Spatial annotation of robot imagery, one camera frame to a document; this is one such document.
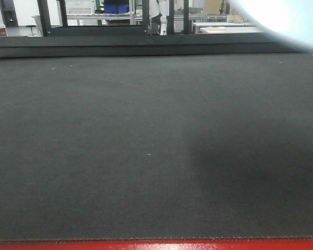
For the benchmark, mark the black metal frame rack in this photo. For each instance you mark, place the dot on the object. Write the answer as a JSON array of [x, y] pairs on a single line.
[[87, 18]]

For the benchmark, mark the white humanoid robot background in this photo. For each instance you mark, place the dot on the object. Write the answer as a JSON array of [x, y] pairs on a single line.
[[160, 10]]

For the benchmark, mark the pale blue round tray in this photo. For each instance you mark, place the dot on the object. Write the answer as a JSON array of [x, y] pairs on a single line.
[[287, 21]]

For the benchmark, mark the blue storage bins background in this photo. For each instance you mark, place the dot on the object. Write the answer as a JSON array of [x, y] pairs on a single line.
[[116, 8]]

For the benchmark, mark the black stool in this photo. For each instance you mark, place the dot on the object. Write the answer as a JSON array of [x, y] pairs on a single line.
[[32, 33]]

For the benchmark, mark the black woven table mat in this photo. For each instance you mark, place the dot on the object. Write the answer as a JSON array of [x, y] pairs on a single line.
[[190, 147]]

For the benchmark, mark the white lab table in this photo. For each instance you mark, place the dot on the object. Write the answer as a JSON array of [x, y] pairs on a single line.
[[224, 27]]

